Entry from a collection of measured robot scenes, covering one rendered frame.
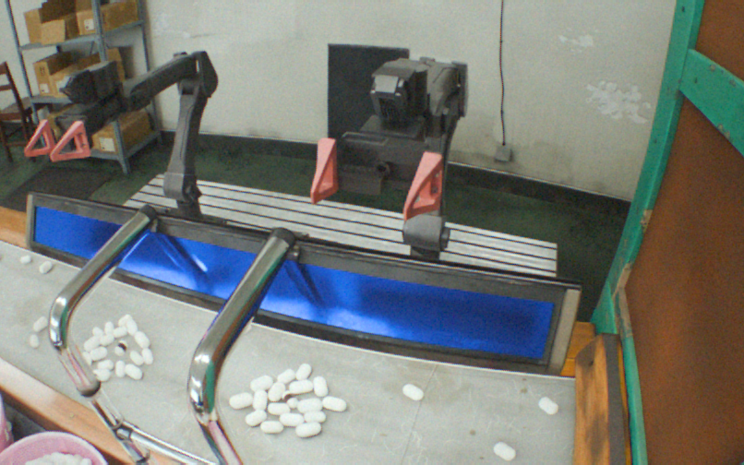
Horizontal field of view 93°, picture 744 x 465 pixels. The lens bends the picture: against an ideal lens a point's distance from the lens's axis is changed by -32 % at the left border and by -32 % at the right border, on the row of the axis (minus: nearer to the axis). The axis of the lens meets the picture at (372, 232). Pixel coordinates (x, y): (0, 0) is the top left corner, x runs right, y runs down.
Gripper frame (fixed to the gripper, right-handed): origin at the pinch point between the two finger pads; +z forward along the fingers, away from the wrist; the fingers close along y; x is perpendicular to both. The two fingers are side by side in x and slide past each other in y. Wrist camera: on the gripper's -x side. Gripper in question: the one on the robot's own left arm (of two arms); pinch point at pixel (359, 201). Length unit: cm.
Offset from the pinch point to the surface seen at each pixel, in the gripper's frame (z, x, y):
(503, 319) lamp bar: 13.6, -1.2, 16.1
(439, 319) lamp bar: 14.2, -0.7, 11.2
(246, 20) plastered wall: -196, 20, -139
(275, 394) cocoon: 6.7, 31.3, -11.6
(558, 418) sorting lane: -1.5, 33.3, 30.7
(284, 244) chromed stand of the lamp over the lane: 14.0, -4.7, -1.0
